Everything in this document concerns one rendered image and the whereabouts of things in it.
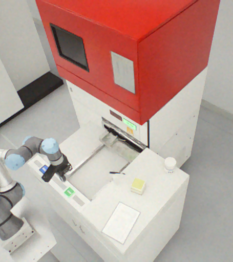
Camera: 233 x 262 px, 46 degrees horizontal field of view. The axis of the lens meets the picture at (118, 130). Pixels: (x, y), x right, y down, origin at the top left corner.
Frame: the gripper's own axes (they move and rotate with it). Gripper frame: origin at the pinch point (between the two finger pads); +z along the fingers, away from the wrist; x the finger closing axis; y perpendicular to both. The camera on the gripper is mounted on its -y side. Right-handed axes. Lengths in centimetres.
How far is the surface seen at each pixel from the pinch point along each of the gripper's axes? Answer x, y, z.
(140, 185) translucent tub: -33.5, 30.3, 7.4
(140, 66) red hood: -15, 55, -56
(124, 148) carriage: 0, 52, 23
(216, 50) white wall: 15, 207, 31
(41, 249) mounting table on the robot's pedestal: -8.0, -31.9, 28.7
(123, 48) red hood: -6, 54, -63
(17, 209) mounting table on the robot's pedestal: 25.6, -27.2, 28.7
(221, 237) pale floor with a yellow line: -80, 78, 111
